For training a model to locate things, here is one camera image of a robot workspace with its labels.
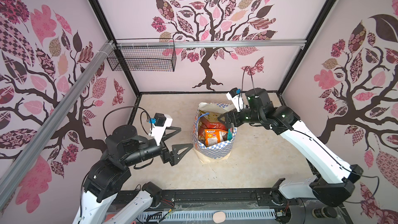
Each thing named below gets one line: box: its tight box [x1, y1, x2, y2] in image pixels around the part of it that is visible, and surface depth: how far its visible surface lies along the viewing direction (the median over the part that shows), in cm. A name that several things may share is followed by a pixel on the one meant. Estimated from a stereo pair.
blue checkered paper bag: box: [191, 102, 238, 164], surface depth 75 cm
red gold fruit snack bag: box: [198, 116, 228, 138], surface depth 85 cm
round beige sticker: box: [212, 211, 226, 224], surface depth 69 cm
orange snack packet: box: [204, 129, 229, 148], surface depth 77 cm
